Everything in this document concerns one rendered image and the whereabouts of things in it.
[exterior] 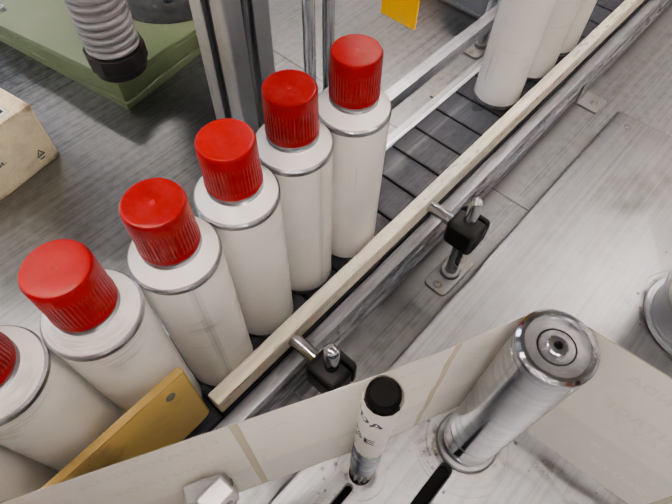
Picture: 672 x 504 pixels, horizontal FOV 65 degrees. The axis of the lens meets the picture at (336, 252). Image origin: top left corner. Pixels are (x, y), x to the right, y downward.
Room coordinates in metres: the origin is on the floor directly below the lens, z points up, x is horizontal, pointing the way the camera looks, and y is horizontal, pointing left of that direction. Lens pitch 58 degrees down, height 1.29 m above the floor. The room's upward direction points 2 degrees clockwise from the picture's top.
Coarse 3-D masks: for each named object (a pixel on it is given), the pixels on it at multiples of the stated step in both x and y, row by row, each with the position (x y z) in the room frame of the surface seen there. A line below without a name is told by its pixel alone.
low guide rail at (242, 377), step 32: (640, 0) 0.63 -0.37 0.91; (608, 32) 0.56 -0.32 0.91; (576, 64) 0.51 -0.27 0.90; (544, 96) 0.45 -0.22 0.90; (512, 128) 0.41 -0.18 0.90; (480, 160) 0.36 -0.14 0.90; (320, 288) 0.20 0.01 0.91; (288, 320) 0.17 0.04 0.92; (256, 352) 0.15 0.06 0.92; (224, 384) 0.12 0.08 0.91
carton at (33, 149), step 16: (0, 96) 0.42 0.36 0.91; (0, 112) 0.40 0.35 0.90; (16, 112) 0.40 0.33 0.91; (32, 112) 0.41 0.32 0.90; (0, 128) 0.38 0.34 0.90; (16, 128) 0.39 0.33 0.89; (32, 128) 0.41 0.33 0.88; (0, 144) 0.37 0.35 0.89; (16, 144) 0.39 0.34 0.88; (32, 144) 0.40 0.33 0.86; (48, 144) 0.41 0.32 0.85; (0, 160) 0.37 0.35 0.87; (16, 160) 0.38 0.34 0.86; (32, 160) 0.39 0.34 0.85; (48, 160) 0.40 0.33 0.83; (0, 176) 0.36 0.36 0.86; (16, 176) 0.37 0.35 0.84; (0, 192) 0.35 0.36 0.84
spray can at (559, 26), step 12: (564, 0) 0.50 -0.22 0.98; (576, 0) 0.50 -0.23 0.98; (564, 12) 0.50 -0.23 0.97; (576, 12) 0.51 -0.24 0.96; (552, 24) 0.50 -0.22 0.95; (564, 24) 0.50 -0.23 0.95; (552, 36) 0.50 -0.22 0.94; (564, 36) 0.51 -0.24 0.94; (540, 48) 0.50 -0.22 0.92; (552, 48) 0.50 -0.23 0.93; (540, 60) 0.50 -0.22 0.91; (552, 60) 0.51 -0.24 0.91; (540, 72) 0.50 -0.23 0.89
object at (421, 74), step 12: (492, 12) 0.51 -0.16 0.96; (480, 24) 0.49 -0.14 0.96; (492, 24) 0.50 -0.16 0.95; (456, 36) 0.47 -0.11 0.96; (468, 36) 0.47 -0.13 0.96; (480, 36) 0.48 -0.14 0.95; (444, 48) 0.45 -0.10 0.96; (456, 48) 0.45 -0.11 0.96; (432, 60) 0.43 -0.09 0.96; (444, 60) 0.43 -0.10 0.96; (420, 72) 0.41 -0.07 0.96; (432, 72) 0.42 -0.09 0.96; (396, 84) 0.39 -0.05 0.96; (408, 84) 0.39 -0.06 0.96; (420, 84) 0.41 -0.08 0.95; (396, 96) 0.38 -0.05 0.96
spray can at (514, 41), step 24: (504, 0) 0.47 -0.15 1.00; (528, 0) 0.45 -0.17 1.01; (552, 0) 0.46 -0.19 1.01; (504, 24) 0.46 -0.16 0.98; (528, 24) 0.45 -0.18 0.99; (504, 48) 0.46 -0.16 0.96; (528, 48) 0.45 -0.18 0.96; (480, 72) 0.48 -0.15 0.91; (504, 72) 0.45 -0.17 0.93; (528, 72) 0.46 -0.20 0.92; (480, 96) 0.46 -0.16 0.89; (504, 96) 0.45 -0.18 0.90
